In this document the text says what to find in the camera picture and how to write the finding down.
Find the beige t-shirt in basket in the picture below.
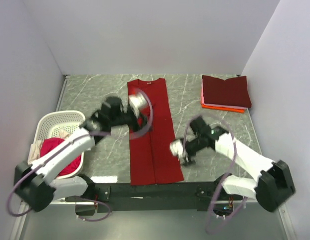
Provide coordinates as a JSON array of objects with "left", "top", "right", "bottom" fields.
[{"left": 27, "top": 129, "right": 70, "bottom": 165}]

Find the aluminium rail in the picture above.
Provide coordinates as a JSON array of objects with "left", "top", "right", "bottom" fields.
[{"left": 21, "top": 197, "right": 78, "bottom": 206}]

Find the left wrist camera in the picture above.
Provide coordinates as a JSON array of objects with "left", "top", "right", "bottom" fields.
[{"left": 128, "top": 92, "right": 148, "bottom": 110}]

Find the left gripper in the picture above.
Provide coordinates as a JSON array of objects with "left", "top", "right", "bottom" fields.
[{"left": 109, "top": 103, "right": 152, "bottom": 137}]

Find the red t-shirt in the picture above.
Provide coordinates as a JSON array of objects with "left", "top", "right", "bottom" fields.
[{"left": 127, "top": 78, "right": 184, "bottom": 186}]

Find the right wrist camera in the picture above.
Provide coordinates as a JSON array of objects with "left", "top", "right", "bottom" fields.
[{"left": 169, "top": 139, "right": 186, "bottom": 158}]

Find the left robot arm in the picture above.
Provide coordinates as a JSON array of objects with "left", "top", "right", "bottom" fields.
[{"left": 11, "top": 92, "right": 153, "bottom": 212}]

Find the folded maroon t-shirt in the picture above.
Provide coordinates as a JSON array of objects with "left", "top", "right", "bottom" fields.
[{"left": 202, "top": 75, "right": 252, "bottom": 108}]

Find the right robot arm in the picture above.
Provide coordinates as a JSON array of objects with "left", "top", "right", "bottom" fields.
[{"left": 170, "top": 115, "right": 296, "bottom": 212}]

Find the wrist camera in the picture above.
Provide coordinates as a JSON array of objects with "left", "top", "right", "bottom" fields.
[
  {"left": 128, "top": 92, "right": 148, "bottom": 110},
  {"left": 169, "top": 139, "right": 186, "bottom": 158}
]

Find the white laundry basket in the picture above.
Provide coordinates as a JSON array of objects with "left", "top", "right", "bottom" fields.
[{"left": 29, "top": 110, "right": 85, "bottom": 181}]

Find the pink t-shirt in basket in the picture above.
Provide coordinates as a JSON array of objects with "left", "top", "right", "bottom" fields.
[{"left": 39, "top": 137, "right": 81, "bottom": 177}]

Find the black base beam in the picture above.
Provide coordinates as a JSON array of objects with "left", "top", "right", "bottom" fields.
[{"left": 64, "top": 181, "right": 235, "bottom": 216}]

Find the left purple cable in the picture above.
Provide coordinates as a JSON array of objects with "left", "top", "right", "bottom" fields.
[{"left": 6, "top": 87, "right": 155, "bottom": 223}]

